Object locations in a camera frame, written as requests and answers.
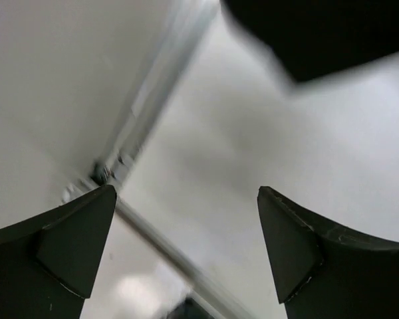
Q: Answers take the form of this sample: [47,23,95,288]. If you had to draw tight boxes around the aluminium frame rail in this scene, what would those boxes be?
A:
[73,1,250,318]

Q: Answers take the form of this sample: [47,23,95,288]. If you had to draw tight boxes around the white front cover board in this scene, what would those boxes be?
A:
[80,215,191,318]

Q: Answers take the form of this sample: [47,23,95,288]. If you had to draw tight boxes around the black trousers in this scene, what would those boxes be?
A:
[223,0,399,83]

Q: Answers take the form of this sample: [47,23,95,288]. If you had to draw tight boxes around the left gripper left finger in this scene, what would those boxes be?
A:
[0,185,117,318]

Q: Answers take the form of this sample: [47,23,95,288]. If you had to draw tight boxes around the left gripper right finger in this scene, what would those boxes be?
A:
[257,187,399,318]

